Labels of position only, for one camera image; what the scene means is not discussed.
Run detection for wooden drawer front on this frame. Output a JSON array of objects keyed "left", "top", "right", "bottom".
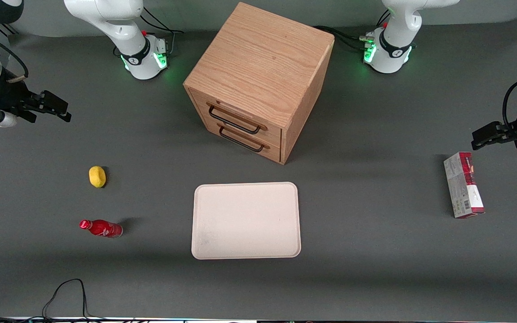
[
  {"left": 189, "top": 89, "right": 283, "bottom": 145},
  {"left": 194, "top": 113, "right": 282, "bottom": 164}
]

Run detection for black arm base cables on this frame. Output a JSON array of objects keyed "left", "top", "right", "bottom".
[
  {"left": 311, "top": 25, "right": 377, "bottom": 52},
  {"left": 139, "top": 6, "right": 184, "bottom": 57}
]

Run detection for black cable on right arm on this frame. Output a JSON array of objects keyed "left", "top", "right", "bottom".
[{"left": 0, "top": 26, "right": 30, "bottom": 84}]

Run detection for wooden drawer cabinet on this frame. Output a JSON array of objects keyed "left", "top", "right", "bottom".
[{"left": 183, "top": 2, "right": 336, "bottom": 166}]

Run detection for red and white carton box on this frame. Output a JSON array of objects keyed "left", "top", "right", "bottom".
[{"left": 443, "top": 152, "right": 486, "bottom": 219}]

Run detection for yellow lemon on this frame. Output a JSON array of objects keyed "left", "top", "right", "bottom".
[{"left": 88, "top": 166, "right": 107, "bottom": 189}]

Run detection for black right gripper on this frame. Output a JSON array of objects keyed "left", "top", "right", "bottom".
[{"left": 0, "top": 82, "right": 72, "bottom": 124}]

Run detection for cream rectangular tray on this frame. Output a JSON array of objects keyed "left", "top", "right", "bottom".
[{"left": 191, "top": 182, "right": 302, "bottom": 261}]

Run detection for black right arm base cables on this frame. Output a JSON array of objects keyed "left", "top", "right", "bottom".
[{"left": 139, "top": 6, "right": 184, "bottom": 57}]

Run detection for black metal drawer handle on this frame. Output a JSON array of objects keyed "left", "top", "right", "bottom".
[
  {"left": 219, "top": 125, "right": 265, "bottom": 153},
  {"left": 207, "top": 104, "right": 263, "bottom": 135}
]

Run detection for black left arm base cables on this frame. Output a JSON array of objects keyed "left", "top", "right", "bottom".
[{"left": 311, "top": 25, "right": 377, "bottom": 52}]

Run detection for red coke bottle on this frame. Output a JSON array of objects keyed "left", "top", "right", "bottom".
[{"left": 79, "top": 218, "right": 124, "bottom": 239}]

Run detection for thin black looped cable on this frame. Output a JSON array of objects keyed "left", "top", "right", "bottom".
[{"left": 42, "top": 278, "right": 91, "bottom": 320}]

